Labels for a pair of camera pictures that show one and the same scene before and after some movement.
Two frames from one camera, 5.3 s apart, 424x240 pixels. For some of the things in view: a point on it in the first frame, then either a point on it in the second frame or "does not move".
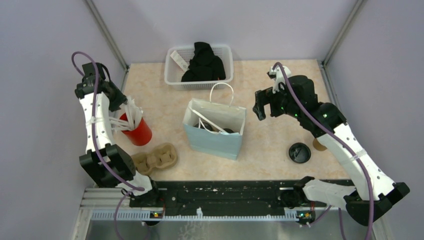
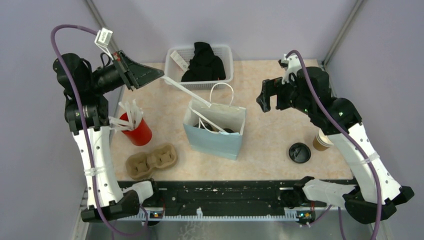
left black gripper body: (116, 97) -> (122, 69)
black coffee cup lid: (228, 130) does not move
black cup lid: (207, 125) does not move
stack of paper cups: (317, 146) does not move
